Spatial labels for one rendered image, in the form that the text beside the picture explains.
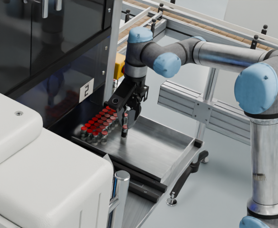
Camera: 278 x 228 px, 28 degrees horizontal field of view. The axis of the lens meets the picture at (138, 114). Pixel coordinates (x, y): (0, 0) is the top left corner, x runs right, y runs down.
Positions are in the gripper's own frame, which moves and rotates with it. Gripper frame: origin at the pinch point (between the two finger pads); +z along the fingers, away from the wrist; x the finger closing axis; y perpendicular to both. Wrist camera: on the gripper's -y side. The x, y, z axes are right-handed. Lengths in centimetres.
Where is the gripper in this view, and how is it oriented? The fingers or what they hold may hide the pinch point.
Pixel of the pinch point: (124, 125)
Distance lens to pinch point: 194.2
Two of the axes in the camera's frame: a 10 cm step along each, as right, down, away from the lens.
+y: 4.9, -4.5, 7.5
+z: -1.3, 8.1, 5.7
